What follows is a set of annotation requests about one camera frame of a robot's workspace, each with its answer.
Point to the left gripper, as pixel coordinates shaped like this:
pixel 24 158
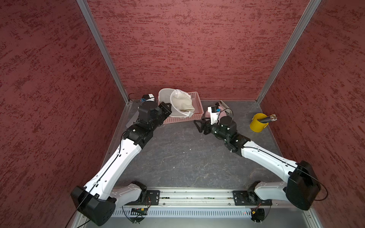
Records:
pixel 167 110

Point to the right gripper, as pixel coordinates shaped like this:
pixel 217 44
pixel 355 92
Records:
pixel 203 126

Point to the cream baseball cap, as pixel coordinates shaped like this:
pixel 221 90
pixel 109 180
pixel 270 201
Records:
pixel 181 102

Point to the pink baseball cap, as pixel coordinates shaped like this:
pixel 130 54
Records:
pixel 222 114

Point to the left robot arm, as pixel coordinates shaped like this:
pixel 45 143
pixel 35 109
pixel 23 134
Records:
pixel 96 200

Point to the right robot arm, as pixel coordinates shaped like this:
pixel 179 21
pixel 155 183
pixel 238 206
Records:
pixel 299 184

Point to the pink perforated plastic basket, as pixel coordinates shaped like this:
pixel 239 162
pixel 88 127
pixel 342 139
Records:
pixel 197 115

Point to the clear plastic box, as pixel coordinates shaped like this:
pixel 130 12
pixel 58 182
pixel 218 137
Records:
pixel 133 119

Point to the yellow pencil cup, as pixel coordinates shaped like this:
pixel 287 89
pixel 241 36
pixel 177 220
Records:
pixel 256 125

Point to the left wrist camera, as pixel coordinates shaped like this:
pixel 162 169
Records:
pixel 148 97

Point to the aluminium front rail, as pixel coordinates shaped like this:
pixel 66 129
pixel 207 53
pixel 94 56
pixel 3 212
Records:
pixel 195 198

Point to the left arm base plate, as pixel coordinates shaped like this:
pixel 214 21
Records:
pixel 149 198

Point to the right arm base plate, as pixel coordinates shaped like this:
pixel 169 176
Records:
pixel 247 198

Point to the left corner aluminium post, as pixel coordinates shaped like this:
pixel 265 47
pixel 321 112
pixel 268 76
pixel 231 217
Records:
pixel 86 11

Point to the corner aluminium post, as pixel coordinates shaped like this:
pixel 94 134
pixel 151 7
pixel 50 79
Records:
pixel 86 11
pixel 296 34

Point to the right corner aluminium post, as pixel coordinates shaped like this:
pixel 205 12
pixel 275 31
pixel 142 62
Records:
pixel 296 34

